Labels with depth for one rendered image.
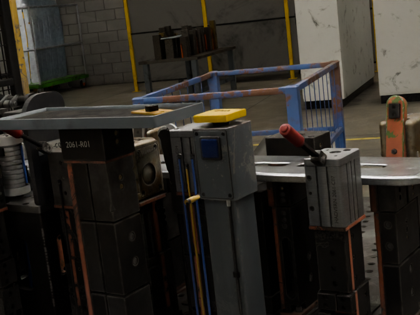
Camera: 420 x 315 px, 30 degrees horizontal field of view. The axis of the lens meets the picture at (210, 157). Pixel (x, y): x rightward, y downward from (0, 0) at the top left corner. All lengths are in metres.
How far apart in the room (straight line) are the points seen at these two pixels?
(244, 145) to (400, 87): 8.34
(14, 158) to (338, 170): 0.73
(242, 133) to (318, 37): 8.35
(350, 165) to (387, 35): 8.18
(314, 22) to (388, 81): 1.12
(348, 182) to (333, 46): 8.22
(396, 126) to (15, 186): 0.79
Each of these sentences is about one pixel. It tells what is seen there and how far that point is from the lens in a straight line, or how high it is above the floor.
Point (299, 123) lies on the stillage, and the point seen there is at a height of 0.78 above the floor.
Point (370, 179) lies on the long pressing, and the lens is 1.38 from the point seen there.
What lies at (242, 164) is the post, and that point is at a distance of 1.20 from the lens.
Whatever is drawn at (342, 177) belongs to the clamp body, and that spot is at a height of 1.03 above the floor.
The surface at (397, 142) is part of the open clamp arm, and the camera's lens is 1.58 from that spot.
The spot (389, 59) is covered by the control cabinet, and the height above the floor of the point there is 0.52.
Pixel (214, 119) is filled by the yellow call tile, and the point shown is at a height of 1.15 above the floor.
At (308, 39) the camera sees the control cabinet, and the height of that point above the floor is 0.84.
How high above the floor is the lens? 1.31
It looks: 11 degrees down
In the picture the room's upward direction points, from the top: 6 degrees counter-clockwise
